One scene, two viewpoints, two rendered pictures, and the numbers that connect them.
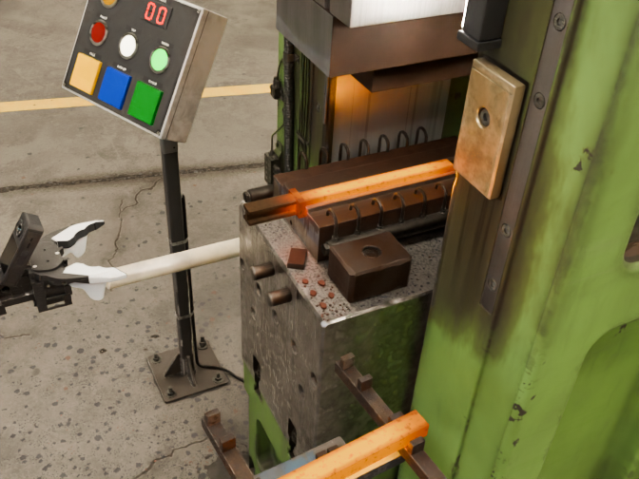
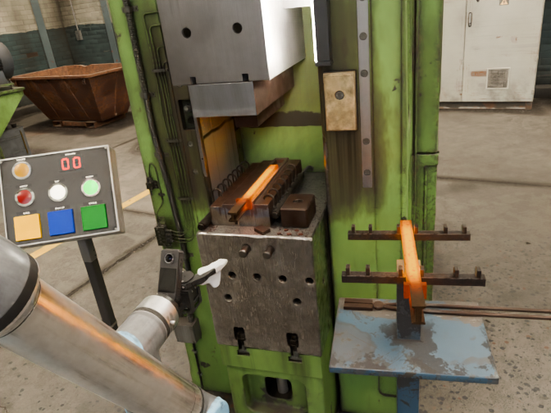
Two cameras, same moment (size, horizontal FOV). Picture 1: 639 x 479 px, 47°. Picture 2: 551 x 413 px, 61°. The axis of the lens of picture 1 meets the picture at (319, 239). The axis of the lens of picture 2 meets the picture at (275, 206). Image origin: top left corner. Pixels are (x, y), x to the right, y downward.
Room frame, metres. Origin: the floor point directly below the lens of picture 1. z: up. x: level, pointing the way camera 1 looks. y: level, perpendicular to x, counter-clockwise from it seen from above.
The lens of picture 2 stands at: (0.03, 0.87, 1.57)
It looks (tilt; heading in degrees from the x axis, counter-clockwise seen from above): 24 degrees down; 318
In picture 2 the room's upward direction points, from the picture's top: 7 degrees counter-clockwise
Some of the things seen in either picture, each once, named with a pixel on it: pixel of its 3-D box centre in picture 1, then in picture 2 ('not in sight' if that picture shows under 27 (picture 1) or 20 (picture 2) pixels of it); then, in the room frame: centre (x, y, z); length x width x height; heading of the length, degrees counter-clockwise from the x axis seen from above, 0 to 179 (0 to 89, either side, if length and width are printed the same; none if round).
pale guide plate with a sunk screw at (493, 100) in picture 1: (486, 129); (340, 102); (0.89, -0.22, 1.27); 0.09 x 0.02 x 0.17; 28
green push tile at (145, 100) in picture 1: (146, 103); (94, 217); (1.40, 0.38, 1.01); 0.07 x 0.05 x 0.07; 53
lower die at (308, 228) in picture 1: (393, 189); (260, 188); (1.21, -0.14, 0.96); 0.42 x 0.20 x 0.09; 118
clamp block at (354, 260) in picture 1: (369, 266); (298, 210); (0.98, -0.09, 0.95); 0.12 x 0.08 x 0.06; 118
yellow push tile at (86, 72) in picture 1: (87, 73); (28, 227); (1.52, 0.54, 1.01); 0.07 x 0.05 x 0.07; 53
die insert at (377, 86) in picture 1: (438, 54); (261, 106); (1.21, -0.18, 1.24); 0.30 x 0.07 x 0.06; 118
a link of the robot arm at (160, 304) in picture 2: not in sight; (157, 317); (0.82, 0.52, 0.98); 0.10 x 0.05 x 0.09; 28
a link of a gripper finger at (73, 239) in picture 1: (80, 241); not in sight; (0.96, 0.40, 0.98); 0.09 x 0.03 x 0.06; 154
